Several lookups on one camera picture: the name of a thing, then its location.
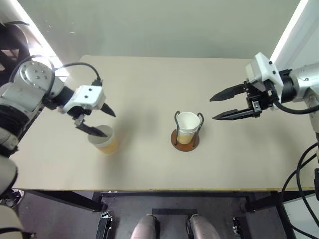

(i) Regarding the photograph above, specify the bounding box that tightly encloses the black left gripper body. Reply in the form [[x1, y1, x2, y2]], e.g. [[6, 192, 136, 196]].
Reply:
[[67, 106, 93, 126]]

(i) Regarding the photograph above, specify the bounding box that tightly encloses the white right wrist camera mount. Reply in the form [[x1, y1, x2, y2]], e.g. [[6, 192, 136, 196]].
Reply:
[[245, 52, 285, 104]]

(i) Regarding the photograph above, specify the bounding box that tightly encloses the grey rounded shape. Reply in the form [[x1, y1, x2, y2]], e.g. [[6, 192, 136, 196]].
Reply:
[[131, 213, 160, 239], [186, 214, 220, 239]]

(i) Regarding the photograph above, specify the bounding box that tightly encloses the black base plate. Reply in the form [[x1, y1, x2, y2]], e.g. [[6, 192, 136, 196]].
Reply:
[[152, 208, 199, 215]]

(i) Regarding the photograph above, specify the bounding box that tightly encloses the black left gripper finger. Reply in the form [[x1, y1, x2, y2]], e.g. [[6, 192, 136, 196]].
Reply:
[[101, 102, 116, 118], [75, 121, 108, 138]]

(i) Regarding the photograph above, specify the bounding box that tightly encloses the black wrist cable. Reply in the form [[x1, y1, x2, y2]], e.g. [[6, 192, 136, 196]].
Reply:
[[51, 62, 103, 87], [273, 98, 319, 115]]

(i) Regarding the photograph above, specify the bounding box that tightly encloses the black metal table frame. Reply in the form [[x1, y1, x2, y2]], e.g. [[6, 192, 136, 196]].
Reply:
[[24, 190, 285, 214]]

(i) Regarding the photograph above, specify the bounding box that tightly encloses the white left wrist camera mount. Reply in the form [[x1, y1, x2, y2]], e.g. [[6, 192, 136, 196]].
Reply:
[[59, 85, 107, 114]]

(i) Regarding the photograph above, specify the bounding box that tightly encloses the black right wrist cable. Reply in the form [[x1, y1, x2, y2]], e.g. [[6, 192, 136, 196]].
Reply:
[[273, 98, 319, 115]]

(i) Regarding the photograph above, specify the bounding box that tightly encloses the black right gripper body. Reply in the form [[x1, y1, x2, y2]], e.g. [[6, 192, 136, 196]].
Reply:
[[243, 79, 279, 118]]

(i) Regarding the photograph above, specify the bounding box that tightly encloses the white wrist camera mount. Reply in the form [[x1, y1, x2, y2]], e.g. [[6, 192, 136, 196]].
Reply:
[[245, 52, 285, 104], [59, 85, 107, 114]]

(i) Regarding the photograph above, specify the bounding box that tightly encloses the black robot body cable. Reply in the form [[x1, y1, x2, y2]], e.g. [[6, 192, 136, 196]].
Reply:
[[281, 143, 319, 239]]

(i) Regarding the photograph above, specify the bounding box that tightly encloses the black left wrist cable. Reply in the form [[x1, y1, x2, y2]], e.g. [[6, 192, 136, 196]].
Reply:
[[51, 62, 103, 87]]

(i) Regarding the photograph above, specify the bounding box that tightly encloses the wire cup holder brown base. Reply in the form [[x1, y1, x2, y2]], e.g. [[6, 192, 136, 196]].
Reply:
[[170, 111, 204, 152]]

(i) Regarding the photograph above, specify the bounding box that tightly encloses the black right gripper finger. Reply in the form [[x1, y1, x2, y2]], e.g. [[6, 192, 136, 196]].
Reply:
[[211, 107, 252, 121], [209, 83, 246, 102]]

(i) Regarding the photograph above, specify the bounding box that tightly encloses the black strut with metal bracket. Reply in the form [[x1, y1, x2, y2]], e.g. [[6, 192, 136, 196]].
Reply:
[[96, 211, 113, 239], [232, 216, 244, 236]]

